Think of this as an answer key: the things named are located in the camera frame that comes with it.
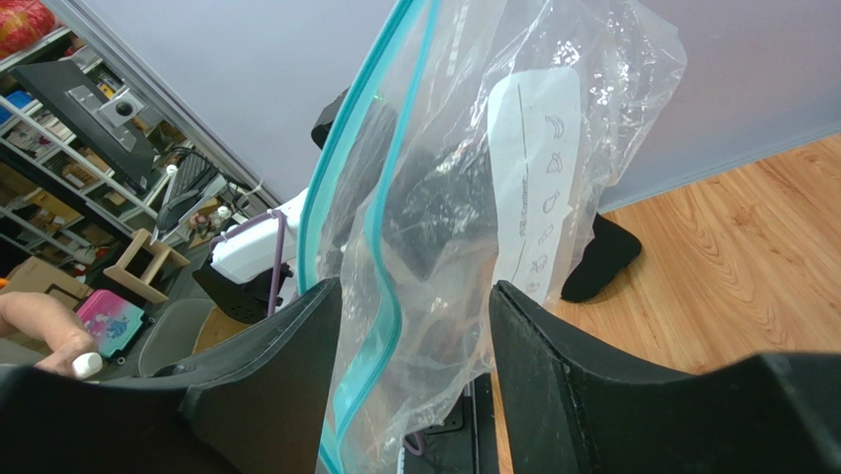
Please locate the black cap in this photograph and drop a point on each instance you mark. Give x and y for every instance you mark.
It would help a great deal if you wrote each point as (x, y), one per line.
(611, 250)

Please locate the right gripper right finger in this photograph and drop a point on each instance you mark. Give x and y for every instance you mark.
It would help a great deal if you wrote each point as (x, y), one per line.
(575, 404)

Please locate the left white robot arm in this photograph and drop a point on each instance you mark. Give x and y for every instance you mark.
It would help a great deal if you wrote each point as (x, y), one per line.
(257, 248)

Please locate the person's hand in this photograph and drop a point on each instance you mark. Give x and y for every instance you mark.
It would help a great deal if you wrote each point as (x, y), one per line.
(44, 318)

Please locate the pink lunch box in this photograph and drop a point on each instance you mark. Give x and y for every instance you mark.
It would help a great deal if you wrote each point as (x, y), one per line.
(111, 320)

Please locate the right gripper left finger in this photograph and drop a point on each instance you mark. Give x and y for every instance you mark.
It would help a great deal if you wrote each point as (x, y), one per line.
(254, 403)

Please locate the storage shelf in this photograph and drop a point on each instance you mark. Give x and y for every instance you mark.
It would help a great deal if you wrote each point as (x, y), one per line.
(85, 161)

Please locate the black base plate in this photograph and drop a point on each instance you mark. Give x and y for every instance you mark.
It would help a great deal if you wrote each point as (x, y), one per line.
(464, 443)

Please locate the clear zip top bag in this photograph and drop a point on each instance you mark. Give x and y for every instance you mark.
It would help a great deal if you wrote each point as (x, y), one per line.
(473, 146)

